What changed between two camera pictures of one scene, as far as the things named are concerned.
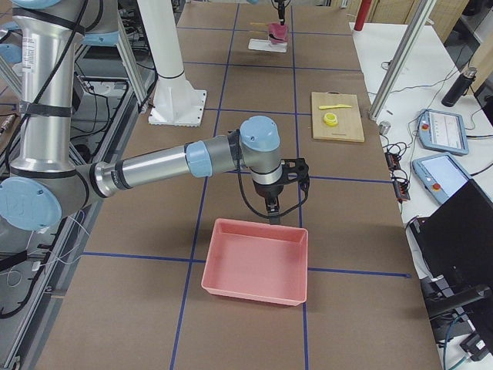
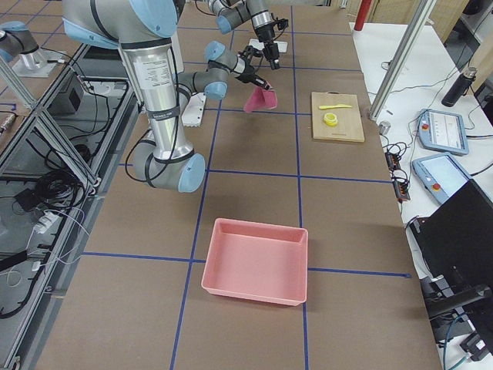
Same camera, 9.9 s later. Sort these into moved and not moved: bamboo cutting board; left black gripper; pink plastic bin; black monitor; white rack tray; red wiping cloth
Moved: red wiping cloth; left black gripper
Not moved: bamboo cutting board; pink plastic bin; white rack tray; black monitor
